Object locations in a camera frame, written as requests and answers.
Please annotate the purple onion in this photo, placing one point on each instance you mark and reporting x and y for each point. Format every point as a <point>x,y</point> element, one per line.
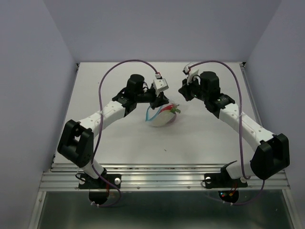
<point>172,120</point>

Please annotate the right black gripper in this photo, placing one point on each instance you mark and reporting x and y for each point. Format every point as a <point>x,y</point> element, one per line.
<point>184,89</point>

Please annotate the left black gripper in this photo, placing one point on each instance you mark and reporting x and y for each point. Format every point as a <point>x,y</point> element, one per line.
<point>159,100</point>

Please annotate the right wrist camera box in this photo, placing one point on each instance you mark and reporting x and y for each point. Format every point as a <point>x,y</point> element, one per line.
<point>190,73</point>

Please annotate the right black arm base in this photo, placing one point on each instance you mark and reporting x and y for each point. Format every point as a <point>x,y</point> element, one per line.
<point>229,187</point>

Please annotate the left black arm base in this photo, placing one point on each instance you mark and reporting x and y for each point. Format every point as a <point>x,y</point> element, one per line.
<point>102,192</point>

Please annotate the white radish with leaves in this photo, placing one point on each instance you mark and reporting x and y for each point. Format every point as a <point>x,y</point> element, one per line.
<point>162,118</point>

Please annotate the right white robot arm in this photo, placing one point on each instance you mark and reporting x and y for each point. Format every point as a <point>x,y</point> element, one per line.
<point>271,151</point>

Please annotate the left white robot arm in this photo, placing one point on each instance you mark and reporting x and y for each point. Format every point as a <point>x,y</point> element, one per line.
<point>77,140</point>

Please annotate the clear zip top bag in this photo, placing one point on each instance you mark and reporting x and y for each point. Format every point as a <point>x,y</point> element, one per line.
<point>149,118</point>

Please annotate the red chili pepper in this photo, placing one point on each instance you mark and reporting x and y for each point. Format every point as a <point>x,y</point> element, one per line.
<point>167,108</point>

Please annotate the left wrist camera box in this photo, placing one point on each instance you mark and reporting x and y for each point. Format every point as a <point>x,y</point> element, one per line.
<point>159,84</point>

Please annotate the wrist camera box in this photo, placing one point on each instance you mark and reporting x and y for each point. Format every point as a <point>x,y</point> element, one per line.
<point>159,84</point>
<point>190,73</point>

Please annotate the aluminium mounting rail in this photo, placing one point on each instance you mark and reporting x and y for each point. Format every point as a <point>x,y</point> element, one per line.
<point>135,177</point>

